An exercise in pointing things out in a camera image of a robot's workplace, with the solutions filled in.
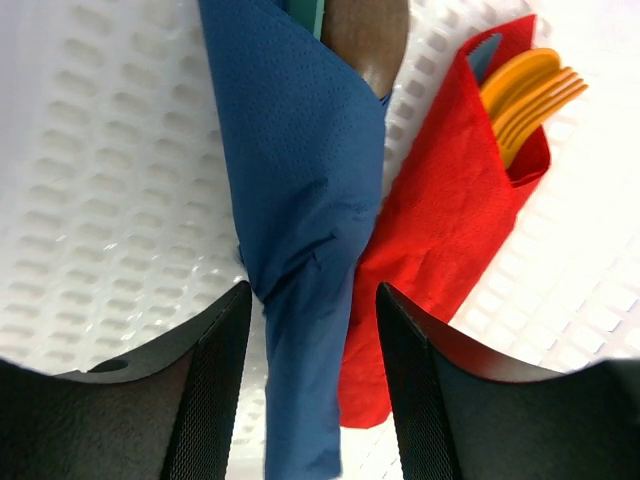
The brown wooden spoon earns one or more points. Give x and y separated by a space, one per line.
370 36

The teal plastic knife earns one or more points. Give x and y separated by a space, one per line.
307 13

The orange plastic spoon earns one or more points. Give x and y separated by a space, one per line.
514 75

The orange plastic fork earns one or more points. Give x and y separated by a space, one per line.
542 98

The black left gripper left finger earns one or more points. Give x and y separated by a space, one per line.
164 410

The blue paper napkin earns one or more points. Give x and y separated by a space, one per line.
303 138

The red bottle orange cap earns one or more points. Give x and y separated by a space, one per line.
450 209

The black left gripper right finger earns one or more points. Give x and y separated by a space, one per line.
463 410

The grey-blue plastic knife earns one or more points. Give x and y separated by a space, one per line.
480 58

